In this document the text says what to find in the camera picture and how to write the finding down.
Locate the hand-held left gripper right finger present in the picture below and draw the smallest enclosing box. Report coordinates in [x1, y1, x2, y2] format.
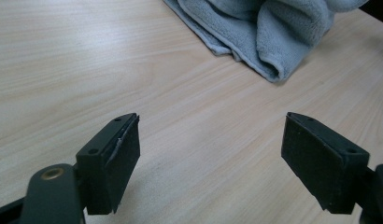
[280, 111, 371, 215]

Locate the light blue towel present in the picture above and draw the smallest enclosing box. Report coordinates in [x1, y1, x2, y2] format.
[163, 0, 370, 84]

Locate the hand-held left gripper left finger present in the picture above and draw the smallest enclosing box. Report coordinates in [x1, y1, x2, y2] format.
[76, 112, 141, 216]

